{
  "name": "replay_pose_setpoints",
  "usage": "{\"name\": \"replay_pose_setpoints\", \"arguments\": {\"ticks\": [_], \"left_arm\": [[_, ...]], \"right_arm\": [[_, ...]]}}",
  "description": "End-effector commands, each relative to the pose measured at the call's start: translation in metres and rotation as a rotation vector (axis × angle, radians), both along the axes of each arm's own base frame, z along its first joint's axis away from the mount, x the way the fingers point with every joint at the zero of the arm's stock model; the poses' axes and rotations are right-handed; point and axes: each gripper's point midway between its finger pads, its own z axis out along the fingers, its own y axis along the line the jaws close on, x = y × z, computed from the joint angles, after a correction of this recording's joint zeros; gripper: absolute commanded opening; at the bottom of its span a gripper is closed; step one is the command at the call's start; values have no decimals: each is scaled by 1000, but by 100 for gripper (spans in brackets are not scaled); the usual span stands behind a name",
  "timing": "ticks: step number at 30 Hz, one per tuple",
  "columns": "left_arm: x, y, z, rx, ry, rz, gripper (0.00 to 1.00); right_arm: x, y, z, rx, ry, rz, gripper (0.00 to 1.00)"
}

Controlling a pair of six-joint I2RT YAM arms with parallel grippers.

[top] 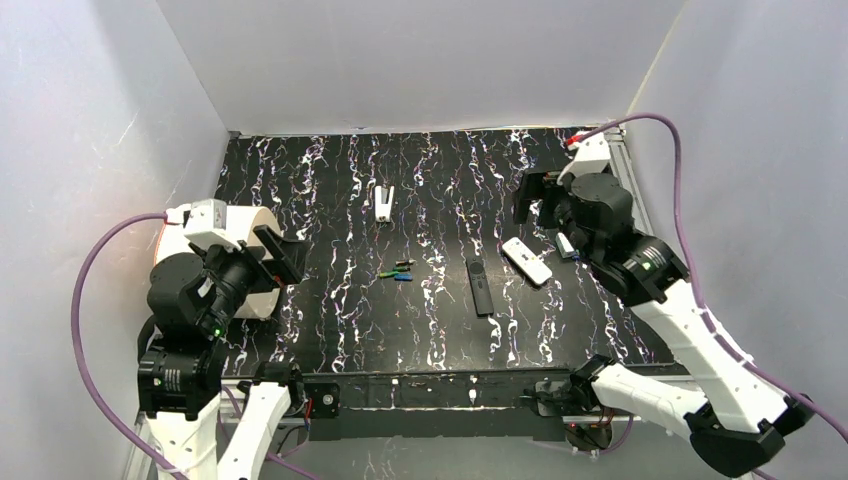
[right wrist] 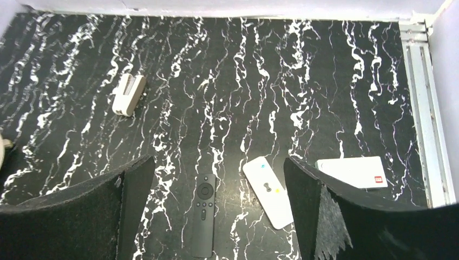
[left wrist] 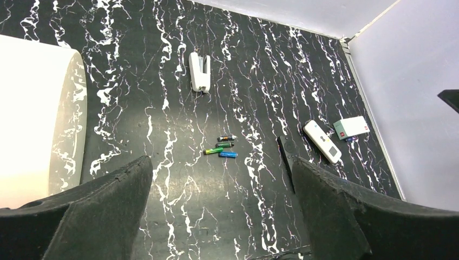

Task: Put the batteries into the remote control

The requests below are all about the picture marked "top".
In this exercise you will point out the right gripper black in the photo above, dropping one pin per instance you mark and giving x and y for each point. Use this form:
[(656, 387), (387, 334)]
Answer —
[(549, 198)]

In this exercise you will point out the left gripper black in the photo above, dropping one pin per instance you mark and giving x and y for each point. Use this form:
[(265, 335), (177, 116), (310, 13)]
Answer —
[(266, 258)]

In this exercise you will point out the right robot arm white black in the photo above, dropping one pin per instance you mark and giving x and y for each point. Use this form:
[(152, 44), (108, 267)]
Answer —
[(735, 421)]

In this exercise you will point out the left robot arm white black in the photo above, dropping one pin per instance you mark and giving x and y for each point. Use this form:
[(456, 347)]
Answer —
[(193, 298)]

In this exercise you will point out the white remote control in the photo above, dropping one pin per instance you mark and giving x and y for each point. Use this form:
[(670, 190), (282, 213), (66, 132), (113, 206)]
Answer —
[(527, 261)]

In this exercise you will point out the white cylindrical bin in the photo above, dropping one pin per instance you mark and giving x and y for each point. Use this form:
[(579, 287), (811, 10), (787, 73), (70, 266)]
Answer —
[(239, 224)]

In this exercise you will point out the white battery box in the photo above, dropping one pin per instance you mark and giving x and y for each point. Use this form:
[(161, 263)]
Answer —
[(565, 248)]

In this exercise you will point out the white battery cover piece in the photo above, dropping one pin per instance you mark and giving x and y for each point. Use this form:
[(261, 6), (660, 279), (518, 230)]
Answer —
[(383, 203)]

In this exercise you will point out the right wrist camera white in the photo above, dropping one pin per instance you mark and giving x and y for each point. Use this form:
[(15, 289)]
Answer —
[(591, 154)]

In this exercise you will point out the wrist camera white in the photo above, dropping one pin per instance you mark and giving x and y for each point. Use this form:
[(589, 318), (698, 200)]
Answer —
[(591, 154), (202, 223)]

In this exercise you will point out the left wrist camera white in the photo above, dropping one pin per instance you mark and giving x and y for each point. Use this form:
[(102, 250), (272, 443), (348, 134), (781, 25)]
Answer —
[(202, 223)]

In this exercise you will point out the aluminium frame rail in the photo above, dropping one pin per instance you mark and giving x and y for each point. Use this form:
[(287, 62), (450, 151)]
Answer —
[(621, 166)]

